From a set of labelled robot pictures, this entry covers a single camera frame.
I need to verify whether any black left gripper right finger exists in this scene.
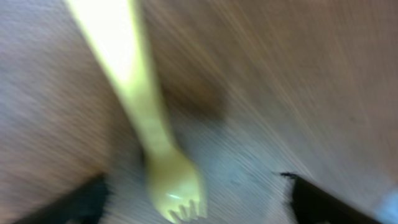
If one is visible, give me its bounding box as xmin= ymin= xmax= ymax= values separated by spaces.
xmin=279 ymin=172 xmax=379 ymax=224

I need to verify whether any yellow plastic fork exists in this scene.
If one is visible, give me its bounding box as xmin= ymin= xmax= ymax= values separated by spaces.
xmin=66 ymin=0 xmax=207 ymax=223

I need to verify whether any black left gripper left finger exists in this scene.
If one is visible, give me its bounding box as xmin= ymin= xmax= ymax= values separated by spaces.
xmin=14 ymin=174 xmax=109 ymax=224

